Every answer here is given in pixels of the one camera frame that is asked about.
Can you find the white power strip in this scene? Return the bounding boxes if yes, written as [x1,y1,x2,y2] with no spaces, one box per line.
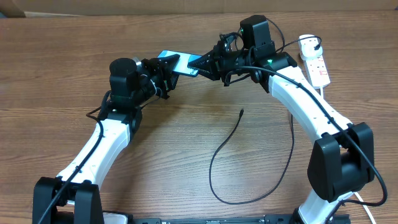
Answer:
[304,56,330,89]

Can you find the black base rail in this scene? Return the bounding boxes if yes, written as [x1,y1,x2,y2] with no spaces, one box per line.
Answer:
[102,213,351,224]

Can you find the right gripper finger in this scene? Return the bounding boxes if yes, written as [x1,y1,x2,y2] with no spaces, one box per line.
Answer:
[188,51,218,70]
[198,70,220,81]

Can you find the white wall charger adapter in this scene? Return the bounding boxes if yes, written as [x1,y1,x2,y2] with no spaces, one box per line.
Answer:
[298,34,323,61]

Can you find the black USB charging cable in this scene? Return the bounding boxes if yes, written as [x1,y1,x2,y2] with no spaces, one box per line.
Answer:
[208,17,322,205]

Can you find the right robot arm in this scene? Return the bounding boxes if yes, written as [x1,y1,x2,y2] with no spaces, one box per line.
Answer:
[187,33,375,223]

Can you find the blue Samsung Galaxy smartphone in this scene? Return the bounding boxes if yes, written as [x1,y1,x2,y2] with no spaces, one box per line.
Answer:
[158,50,201,77]

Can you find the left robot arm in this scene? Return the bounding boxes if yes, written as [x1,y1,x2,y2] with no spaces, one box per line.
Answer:
[32,54,180,223]

